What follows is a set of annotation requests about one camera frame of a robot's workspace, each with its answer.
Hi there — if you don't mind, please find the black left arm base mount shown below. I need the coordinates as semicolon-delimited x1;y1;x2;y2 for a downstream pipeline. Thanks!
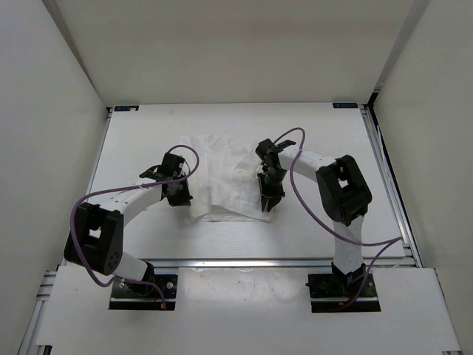
109;274;178;311

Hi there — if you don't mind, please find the blue label sticker left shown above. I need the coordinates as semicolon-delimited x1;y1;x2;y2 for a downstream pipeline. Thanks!
114;105;140;112

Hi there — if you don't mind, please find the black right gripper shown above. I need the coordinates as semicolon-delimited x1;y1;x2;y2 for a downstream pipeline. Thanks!
257;169;287;211

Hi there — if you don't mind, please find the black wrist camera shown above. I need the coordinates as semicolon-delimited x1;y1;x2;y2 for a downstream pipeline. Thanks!
139;152;186;181
255;138;296;168

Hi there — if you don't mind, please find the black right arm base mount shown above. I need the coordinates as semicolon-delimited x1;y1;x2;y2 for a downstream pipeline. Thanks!
306;274;381;314

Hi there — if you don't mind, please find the blue label sticker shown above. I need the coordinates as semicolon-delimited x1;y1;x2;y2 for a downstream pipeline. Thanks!
114;105;140;112
333;102;358;109

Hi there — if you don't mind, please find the aluminium table edge rail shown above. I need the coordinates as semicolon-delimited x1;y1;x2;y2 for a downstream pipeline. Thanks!
125;258;415;269

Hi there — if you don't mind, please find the white front cover board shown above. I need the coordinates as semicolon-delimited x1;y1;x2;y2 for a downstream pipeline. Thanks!
37;266;460;354

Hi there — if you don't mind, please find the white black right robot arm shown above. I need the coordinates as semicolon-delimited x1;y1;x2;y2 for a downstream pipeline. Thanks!
256;146;372;296

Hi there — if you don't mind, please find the blue label sticker right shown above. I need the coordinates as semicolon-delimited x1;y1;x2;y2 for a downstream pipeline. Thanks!
333;102;358;109

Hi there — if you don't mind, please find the white fabric skirt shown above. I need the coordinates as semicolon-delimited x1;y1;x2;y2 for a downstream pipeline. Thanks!
180;135;272;223

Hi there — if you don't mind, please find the aluminium right frame rail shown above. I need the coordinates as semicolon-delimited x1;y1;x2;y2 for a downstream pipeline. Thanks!
360;105;423;268

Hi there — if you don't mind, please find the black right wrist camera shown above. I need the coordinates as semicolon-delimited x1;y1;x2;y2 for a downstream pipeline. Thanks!
255;138;296;168

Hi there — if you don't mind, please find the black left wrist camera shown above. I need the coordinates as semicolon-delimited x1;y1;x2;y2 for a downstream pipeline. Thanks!
139;152;186;181

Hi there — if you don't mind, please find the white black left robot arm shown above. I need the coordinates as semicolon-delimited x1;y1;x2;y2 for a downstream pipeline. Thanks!
64;172;192;296

